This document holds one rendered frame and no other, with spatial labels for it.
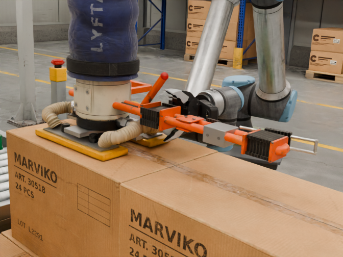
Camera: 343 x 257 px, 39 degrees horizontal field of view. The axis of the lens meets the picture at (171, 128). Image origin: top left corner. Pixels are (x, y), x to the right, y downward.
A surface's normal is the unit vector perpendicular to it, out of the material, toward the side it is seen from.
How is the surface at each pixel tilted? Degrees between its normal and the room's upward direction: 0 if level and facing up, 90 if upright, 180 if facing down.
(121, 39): 75
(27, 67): 90
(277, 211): 0
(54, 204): 90
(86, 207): 90
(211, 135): 90
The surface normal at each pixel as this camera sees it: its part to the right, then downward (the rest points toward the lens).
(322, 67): -0.61, 0.23
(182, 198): 0.04, -0.96
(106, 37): 0.15, 0.00
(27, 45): 0.72, 0.22
